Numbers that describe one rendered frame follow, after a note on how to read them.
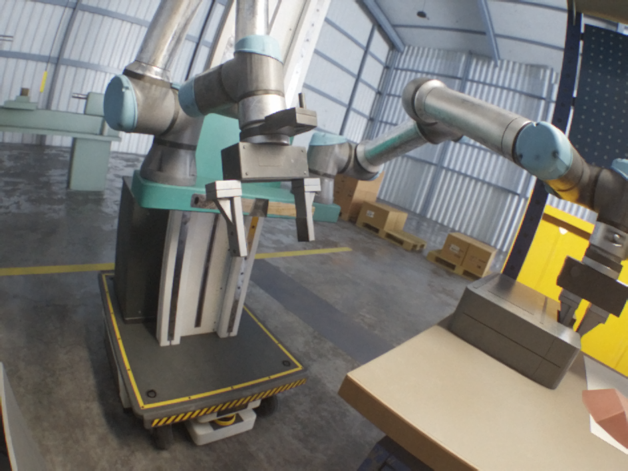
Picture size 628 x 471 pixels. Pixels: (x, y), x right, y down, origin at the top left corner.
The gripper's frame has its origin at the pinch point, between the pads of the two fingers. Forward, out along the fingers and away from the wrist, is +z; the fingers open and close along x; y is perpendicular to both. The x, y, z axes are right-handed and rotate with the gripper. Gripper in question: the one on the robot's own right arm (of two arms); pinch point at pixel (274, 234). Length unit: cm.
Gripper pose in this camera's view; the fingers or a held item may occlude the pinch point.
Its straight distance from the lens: 47.5
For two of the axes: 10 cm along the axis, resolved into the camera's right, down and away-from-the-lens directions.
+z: 1.0, 9.9, 0.9
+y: -7.4, 0.1, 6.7
